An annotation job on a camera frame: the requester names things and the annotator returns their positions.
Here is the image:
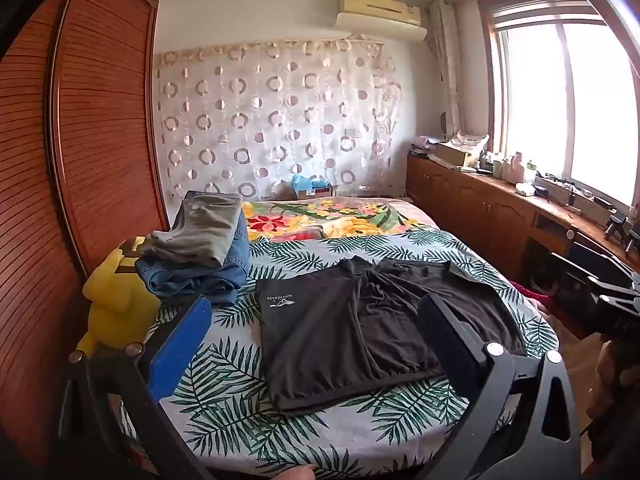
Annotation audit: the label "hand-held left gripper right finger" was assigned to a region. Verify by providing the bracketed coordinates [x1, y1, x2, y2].
[416, 294, 583, 480]

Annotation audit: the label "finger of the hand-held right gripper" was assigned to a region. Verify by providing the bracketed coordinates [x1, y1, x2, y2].
[550, 253, 621, 287]
[587, 273, 640, 298]

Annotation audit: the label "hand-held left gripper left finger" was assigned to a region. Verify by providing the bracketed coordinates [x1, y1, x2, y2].
[67, 294, 213, 480]

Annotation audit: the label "black pants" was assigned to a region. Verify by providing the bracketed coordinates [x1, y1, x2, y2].
[254, 255, 527, 416]

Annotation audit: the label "person's right forearm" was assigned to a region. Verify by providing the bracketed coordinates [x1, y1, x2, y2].
[582, 400, 640, 480]

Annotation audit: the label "grey folded pants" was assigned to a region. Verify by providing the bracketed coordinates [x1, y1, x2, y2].
[140, 190, 247, 268]

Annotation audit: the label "person's right hand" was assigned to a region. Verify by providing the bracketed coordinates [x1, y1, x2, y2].
[586, 341, 640, 420]

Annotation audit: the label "person's left hand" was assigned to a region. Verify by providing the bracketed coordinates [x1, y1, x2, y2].
[276, 465, 317, 480]

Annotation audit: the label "red cloth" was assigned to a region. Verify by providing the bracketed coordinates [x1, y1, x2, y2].
[507, 281, 557, 313]

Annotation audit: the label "small black tripod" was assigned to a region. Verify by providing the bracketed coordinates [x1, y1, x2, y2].
[604, 211, 627, 240]

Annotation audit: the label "blue jeans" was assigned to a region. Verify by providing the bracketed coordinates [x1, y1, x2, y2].
[136, 210, 251, 307]

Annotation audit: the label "yellow plush toy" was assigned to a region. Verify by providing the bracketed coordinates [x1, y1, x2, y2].
[75, 240, 162, 353]

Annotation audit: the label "wooden cabinet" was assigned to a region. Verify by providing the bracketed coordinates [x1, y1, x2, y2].
[406, 152, 640, 306]

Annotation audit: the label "leaf print bed sheet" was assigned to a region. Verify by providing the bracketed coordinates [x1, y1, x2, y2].
[117, 227, 560, 480]

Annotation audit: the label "wooden framed window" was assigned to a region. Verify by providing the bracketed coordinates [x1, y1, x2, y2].
[477, 0, 640, 221]

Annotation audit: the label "brown cardboard box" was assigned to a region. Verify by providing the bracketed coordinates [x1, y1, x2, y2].
[436, 142, 482, 168]

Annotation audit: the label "newspaper stack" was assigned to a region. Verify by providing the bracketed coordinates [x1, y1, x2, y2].
[449, 130, 492, 155]

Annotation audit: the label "floral blanket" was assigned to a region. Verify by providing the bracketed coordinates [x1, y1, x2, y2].
[241, 197, 438, 242]

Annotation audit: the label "cardboard box with blue bag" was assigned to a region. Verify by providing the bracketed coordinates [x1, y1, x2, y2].
[291, 175, 335, 200]

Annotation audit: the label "wooden slatted wardrobe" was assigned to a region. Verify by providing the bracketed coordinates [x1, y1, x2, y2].
[0, 0, 171, 466]

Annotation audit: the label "beige window curtain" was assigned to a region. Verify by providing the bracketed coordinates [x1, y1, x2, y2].
[427, 0, 466, 146]

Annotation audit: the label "circle pattern sheer curtain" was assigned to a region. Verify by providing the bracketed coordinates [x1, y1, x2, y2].
[156, 35, 401, 201]

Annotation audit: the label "beige air conditioner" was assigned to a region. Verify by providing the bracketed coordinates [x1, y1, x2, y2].
[334, 0, 429, 42]

